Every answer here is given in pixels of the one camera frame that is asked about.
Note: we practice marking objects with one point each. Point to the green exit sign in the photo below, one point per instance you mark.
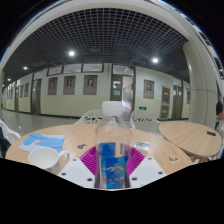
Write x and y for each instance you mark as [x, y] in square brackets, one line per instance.
[142, 108]

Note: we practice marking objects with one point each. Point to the white mug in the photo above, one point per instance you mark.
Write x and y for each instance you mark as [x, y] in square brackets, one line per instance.
[46, 158]

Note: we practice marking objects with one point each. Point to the framed wall posters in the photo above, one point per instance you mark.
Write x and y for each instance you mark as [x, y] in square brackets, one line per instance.
[90, 85]

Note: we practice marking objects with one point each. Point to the light blue paper booklet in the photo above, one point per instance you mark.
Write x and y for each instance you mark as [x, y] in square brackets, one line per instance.
[41, 141]

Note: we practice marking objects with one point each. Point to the round ceiling lights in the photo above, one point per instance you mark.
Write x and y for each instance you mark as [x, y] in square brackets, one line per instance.
[71, 53]

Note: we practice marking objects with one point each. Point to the white lattice plastic chair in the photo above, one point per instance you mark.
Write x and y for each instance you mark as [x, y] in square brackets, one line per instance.
[9, 134]
[89, 117]
[145, 120]

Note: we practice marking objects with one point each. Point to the small dark card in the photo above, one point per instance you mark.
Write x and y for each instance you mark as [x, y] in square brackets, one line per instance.
[81, 146]

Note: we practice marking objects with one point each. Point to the black bag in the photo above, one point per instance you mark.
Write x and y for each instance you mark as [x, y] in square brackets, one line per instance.
[3, 143]

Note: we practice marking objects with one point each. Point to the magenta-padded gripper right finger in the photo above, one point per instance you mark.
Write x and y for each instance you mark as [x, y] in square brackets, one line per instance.
[146, 170]

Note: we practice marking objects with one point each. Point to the round wooden side table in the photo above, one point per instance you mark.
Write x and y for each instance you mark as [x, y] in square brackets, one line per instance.
[190, 136]

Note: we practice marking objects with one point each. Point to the clear blue-labelled water bottle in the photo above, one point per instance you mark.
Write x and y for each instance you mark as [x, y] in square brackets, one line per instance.
[113, 160]

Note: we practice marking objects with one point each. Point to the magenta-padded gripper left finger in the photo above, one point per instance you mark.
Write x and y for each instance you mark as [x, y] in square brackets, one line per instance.
[75, 171]

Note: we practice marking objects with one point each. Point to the black phone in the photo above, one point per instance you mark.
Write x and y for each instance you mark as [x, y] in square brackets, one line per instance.
[211, 133]

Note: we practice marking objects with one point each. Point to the small crumpled wrapper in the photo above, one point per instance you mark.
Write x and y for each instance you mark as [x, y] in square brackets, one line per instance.
[173, 159]

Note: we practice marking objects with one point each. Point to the person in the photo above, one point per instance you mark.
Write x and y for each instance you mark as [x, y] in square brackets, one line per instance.
[220, 116]

